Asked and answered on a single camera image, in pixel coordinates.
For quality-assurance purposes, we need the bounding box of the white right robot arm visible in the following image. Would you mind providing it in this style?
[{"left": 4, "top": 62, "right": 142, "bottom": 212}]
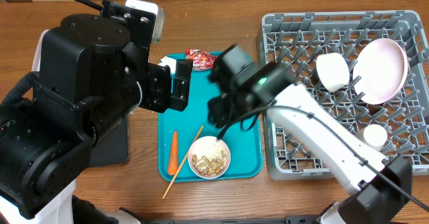
[{"left": 208, "top": 61, "right": 428, "bottom": 223}]

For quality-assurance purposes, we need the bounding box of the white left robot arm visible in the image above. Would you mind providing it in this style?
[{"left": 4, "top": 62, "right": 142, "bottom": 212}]
[{"left": 1, "top": 0, "right": 192, "bottom": 223}]

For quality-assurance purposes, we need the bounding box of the large white plate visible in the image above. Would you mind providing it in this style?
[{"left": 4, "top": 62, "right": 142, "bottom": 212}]
[{"left": 353, "top": 38, "right": 408, "bottom": 105}]

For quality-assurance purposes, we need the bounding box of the pale green cup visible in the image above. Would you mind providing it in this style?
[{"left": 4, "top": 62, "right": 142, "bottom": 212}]
[{"left": 355, "top": 124, "right": 387, "bottom": 152}]

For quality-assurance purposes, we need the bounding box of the pink bowl with food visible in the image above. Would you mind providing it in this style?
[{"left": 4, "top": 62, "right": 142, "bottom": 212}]
[{"left": 188, "top": 136, "right": 231, "bottom": 180}]

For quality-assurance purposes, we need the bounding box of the clear plastic bin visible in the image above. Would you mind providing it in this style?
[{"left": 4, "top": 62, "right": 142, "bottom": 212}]
[{"left": 32, "top": 30, "right": 48, "bottom": 72}]

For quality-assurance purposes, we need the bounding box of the crumpled white tissue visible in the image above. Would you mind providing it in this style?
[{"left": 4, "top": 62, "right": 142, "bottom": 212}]
[{"left": 159, "top": 56, "right": 177, "bottom": 74}]

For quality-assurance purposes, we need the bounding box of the grey dishwasher rack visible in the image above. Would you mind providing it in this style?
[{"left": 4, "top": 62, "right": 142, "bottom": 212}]
[{"left": 256, "top": 10, "right": 428, "bottom": 176}]

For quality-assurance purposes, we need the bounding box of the teal plastic tray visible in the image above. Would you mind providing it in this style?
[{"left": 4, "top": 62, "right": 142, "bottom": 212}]
[{"left": 158, "top": 70, "right": 263, "bottom": 181}]

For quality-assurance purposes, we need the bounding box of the black tray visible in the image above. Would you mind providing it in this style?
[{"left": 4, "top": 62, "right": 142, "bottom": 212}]
[{"left": 89, "top": 118, "right": 129, "bottom": 168}]

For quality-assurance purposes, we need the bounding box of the orange carrot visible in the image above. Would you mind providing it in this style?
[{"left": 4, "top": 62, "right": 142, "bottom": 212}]
[{"left": 167, "top": 131, "right": 178, "bottom": 175}]

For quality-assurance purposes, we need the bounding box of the white bowl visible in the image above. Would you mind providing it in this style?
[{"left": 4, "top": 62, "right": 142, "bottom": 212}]
[{"left": 316, "top": 52, "right": 349, "bottom": 93}]

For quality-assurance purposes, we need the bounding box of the red snack wrapper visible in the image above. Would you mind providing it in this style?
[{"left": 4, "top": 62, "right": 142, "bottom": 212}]
[{"left": 185, "top": 49, "right": 217, "bottom": 71}]

